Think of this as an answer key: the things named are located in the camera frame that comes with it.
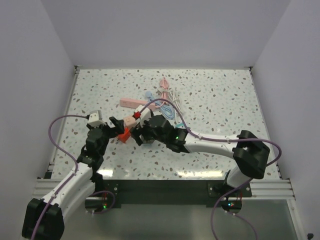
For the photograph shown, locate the light blue power strip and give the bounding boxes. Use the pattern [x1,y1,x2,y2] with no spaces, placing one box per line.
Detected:
[142,139,154,146]

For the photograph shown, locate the pink plug adapter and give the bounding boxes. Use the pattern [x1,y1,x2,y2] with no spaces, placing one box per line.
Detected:
[123,115,139,130]

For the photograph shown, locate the teal power strip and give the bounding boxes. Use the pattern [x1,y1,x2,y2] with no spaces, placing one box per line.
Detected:
[175,122,185,129]

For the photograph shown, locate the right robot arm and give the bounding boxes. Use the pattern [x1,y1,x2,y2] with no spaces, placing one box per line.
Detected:
[130,115,270,197]

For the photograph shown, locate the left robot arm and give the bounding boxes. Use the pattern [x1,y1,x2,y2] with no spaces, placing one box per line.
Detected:
[21,110,125,240]

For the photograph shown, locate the red plug adapter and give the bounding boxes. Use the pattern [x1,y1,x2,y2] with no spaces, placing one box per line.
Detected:
[117,127,131,144]

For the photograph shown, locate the pink power strip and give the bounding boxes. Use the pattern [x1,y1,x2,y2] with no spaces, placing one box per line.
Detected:
[119,98,148,109]

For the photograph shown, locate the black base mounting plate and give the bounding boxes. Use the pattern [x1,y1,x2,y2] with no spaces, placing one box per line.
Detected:
[84,179,252,210]

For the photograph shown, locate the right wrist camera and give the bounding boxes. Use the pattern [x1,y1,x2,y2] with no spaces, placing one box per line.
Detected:
[133,105,152,121]

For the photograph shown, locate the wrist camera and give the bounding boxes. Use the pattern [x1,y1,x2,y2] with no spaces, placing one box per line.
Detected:
[133,105,152,121]
[88,110,105,125]

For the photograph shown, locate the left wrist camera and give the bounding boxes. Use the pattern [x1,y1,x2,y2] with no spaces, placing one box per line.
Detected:
[88,110,105,125]

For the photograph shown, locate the blue coiled cord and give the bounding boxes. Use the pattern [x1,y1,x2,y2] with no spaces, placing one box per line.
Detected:
[144,91,177,121]

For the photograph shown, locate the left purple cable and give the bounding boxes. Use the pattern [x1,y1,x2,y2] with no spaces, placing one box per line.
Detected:
[29,114,116,240]

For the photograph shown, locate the white coiled cord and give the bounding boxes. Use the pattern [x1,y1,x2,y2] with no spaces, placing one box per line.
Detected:
[168,87,183,115]

